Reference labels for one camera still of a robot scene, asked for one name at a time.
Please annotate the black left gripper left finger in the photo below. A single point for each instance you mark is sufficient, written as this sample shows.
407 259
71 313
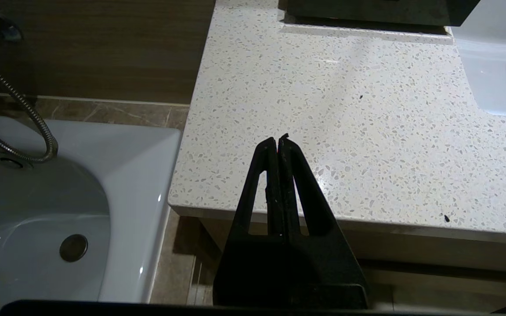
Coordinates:
244 263

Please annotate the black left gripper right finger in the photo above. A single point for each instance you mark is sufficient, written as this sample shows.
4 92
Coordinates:
323 263

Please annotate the black amenity box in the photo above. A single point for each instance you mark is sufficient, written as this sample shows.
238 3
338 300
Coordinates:
367 11

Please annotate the beige vanity cabinet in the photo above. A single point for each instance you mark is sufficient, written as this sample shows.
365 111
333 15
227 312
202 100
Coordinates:
411 250

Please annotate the white bathtub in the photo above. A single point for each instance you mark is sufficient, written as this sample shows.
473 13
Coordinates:
125 175

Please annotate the bathtub drain plug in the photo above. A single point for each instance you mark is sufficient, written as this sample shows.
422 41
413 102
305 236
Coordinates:
73 248

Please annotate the bathtub overflow cover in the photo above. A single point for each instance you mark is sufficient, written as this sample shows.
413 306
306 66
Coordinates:
9 163

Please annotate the white rectangular sink basin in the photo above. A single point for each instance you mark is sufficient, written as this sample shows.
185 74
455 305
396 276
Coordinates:
490 66

